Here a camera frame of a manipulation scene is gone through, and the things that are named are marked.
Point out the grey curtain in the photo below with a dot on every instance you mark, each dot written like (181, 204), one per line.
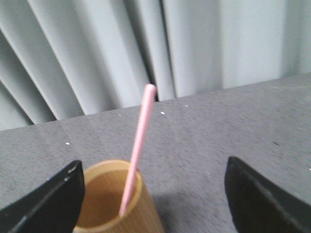
(68, 58)

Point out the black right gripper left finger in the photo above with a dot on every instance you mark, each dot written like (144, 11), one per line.
(54, 207)

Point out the pink chopstick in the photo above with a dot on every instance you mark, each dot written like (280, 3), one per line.
(143, 121)

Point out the bamboo wooden cup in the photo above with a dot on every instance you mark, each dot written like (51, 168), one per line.
(104, 185)

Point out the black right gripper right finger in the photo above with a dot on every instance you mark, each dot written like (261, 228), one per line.
(257, 205)

